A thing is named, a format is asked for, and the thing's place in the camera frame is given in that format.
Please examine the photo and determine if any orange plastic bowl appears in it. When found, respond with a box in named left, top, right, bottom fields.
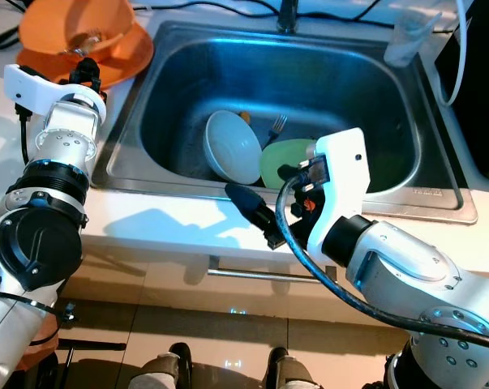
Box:
left=17, top=0, right=135, bottom=56

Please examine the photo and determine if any green plate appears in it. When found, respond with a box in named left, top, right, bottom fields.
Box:
left=259, top=138, right=318, bottom=191

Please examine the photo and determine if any orange plastic plate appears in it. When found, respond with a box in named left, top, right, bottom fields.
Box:
left=15, top=24, right=154, bottom=88

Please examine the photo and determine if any metal fork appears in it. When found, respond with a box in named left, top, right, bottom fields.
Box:
left=267, top=113, right=288, bottom=147

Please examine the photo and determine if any white ceramic bowl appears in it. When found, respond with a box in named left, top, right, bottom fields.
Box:
left=204, top=109, right=264, bottom=186

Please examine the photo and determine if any stainless steel sink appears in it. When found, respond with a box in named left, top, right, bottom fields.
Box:
left=106, top=20, right=478, bottom=224

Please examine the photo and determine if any white cabinet drawer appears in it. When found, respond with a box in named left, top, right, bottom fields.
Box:
left=106, top=243, right=383, bottom=325

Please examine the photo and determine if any robot right leg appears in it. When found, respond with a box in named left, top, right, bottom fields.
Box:
left=264, top=347, right=326, bottom=389

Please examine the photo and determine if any robot leg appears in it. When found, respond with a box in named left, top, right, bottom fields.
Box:
left=127, top=342, right=196, bottom=389
left=264, top=347, right=326, bottom=389

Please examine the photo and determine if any black faucet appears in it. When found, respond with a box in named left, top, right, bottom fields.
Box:
left=277, top=0, right=302, bottom=35

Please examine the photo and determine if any clear glass cup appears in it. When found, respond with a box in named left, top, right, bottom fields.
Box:
left=384, top=10, right=431, bottom=67

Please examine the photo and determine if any robot left leg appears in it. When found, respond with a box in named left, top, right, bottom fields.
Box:
left=127, top=342, right=196, bottom=389

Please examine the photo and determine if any red plastic bag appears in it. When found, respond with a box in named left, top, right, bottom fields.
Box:
left=25, top=312, right=62, bottom=374

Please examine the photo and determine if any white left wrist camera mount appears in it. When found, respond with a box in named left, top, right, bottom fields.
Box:
left=3, top=63, right=107, bottom=122

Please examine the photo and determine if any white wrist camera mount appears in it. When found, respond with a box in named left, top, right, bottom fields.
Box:
left=305, top=127, right=371, bottom=260
left=3, top=63, right=107, bottom=122

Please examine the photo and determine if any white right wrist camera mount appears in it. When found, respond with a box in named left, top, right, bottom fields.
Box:
left=305, top=127, right=371, bottom=260

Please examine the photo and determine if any metal drawer handle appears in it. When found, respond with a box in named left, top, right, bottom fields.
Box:
left=208, top=255, right=338, bottom=284

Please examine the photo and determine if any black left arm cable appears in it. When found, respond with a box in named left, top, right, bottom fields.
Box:
left=17, top=109, right=34, bottom=163

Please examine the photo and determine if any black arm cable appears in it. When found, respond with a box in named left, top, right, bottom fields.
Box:
left=17, top=109, right=34, bottom=163
left=272, top=174, right=489, bottom=353

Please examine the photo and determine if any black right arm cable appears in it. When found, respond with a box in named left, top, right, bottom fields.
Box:
left=272, top=174, right=489, bottom=353

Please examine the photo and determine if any white hose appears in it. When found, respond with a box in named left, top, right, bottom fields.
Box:
left=439, top=0, right=474, bottom=106

